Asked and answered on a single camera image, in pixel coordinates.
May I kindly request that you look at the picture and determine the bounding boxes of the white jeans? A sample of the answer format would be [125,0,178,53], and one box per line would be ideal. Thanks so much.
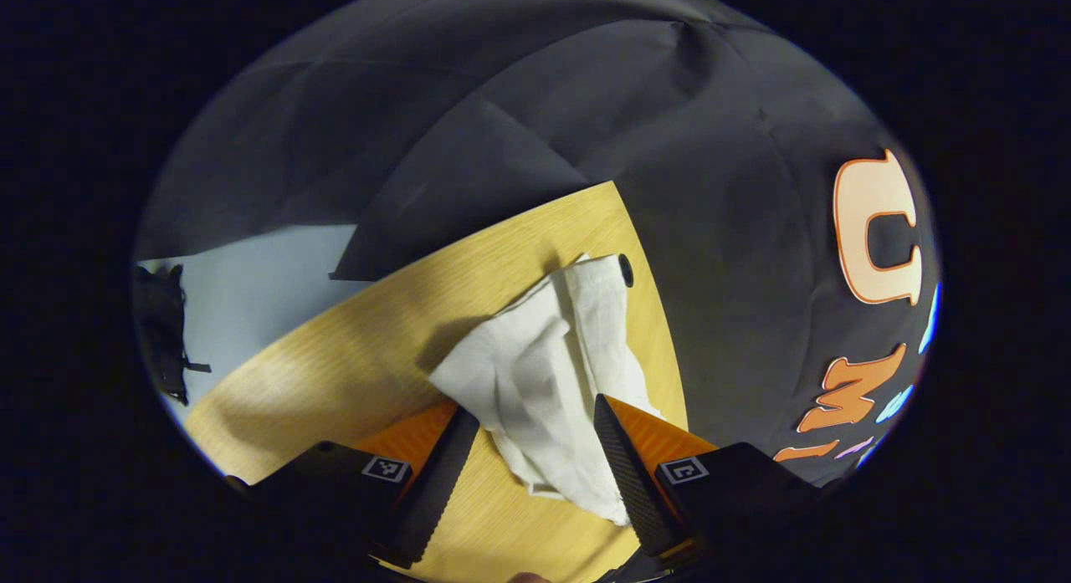
[428,253,670,527]

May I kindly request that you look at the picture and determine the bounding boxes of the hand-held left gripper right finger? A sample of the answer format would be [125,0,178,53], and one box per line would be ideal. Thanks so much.
[592,393,829,567]

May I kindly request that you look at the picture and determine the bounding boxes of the black backdrop cloth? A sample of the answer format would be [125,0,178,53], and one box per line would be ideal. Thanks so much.
[134,0,942,488]

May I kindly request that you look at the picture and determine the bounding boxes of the black bag with strap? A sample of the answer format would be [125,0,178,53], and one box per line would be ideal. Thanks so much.
[134,263,212,406]

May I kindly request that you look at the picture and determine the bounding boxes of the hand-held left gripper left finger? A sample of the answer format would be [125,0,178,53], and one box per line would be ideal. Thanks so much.
[224,399,482,570]

